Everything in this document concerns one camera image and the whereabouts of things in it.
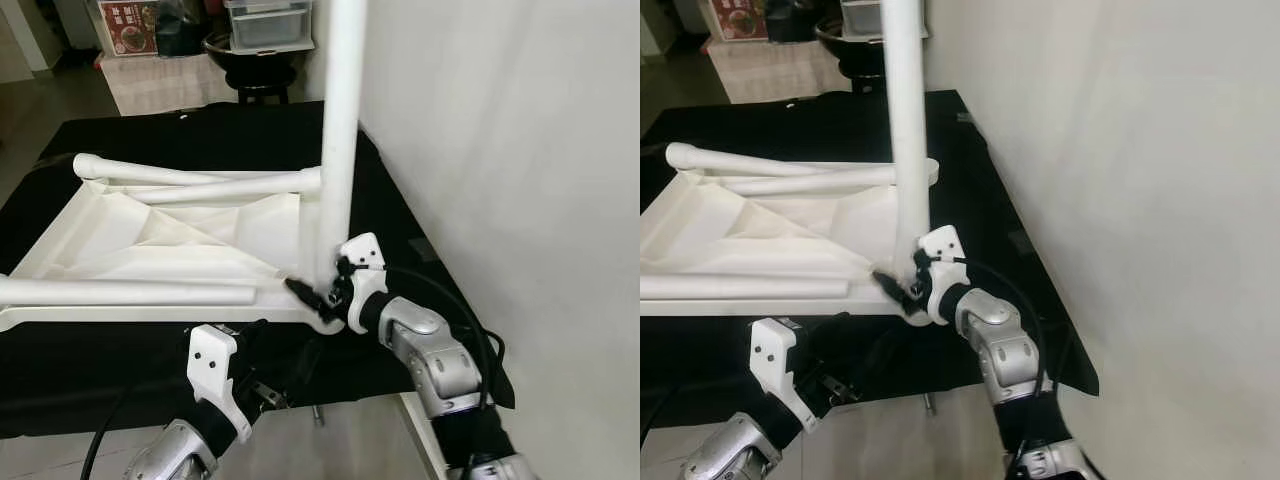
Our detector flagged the white plastic table top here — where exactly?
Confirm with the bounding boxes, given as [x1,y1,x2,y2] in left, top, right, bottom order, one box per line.
[640,160,941,319]
[0,168,346,334]

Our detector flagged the translucent grey plastic container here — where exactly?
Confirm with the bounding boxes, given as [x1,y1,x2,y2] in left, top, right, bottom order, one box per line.
[224,0,313,53]
[840,0,929,41]

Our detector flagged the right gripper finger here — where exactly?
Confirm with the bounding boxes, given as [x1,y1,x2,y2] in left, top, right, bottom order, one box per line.
[872,269,916,304]
[285,277,333,313]

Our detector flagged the beige mat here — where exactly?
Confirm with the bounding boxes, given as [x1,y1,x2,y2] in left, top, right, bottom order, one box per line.
[705,38,856,104]
[100,52,246,118]

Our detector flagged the black tablecloth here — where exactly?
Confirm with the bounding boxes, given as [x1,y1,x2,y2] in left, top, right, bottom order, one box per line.
[0,100,516,441]
[640,90,1101,411]

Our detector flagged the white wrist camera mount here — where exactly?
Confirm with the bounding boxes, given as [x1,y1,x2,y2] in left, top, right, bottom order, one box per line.
[338,232,391,336]
[913,225,973,328]
[187,323,256,444]
[750,317,819,433]

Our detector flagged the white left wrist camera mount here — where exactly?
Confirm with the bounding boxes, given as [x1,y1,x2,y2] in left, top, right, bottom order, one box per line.
[750,317,819,433]
[187,323,256,444]

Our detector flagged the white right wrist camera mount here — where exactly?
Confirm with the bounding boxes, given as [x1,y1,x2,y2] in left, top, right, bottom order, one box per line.
[913,225,973,328]
[338,232,391,336]

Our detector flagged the red printed box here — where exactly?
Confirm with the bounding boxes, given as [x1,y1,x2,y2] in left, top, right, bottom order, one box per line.
[97,0,161,58]
[708,0,771,41]

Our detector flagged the black bag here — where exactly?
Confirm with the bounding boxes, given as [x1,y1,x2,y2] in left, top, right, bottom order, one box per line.
[765,0,846,43]
[155,0,231,56]

